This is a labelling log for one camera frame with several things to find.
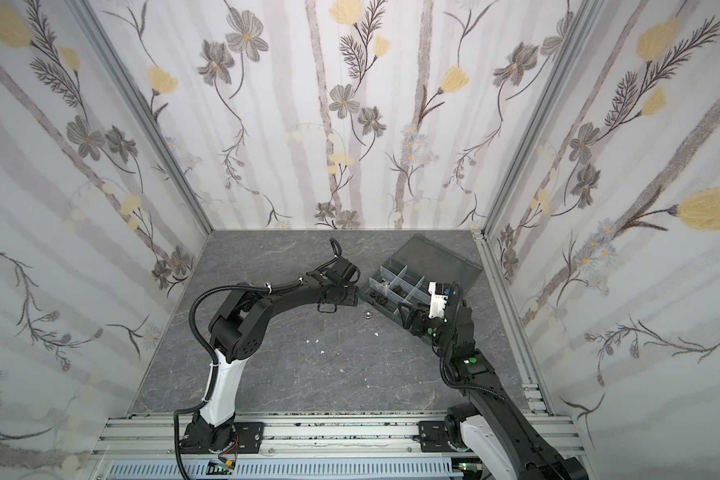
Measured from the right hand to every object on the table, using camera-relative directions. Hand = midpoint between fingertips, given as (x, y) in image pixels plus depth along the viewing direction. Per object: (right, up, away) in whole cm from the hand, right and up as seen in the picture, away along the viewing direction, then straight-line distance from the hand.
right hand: (403, 300), depth 79 cm
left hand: (-16, +1, +21) cm, 27 cm away
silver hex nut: (-9, -7, +16) cm, 20 cm away
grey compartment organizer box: (+5, +6, +26) cm, 27 cm away
